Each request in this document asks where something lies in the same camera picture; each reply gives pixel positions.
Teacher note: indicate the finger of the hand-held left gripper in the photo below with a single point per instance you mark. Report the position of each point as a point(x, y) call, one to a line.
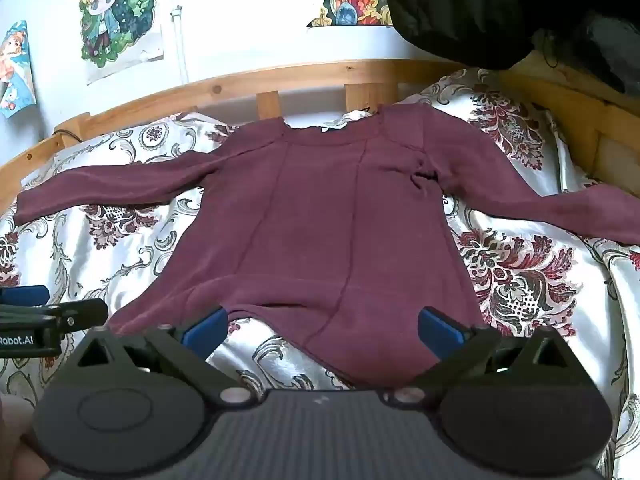
point(22, 294)
point(80, 313)

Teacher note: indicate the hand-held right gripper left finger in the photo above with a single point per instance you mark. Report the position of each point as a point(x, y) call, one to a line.
point(205, 331)

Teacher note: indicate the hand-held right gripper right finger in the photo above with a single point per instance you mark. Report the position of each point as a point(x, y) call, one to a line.
point(440, 331)

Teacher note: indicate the maroon long-sleeve sweater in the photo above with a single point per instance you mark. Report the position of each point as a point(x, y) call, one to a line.
point(310, 220)

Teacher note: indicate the white floral satin bedspread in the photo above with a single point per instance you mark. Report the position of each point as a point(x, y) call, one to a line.
point(525, 270)

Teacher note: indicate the black padded jacket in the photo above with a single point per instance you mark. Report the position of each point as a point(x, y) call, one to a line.
point(460, 5)

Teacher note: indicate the orange-haired cartoon wall poster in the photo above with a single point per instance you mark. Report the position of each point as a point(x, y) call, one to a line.
point(15, 70)

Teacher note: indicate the wooden bed frame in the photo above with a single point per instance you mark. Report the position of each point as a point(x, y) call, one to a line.
point(300, 72)

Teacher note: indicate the white wall pipe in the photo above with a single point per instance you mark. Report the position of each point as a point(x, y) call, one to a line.
point(180, 45)

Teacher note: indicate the cartoon figure green wall poster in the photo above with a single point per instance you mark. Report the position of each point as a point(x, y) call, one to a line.
point(117, 15)

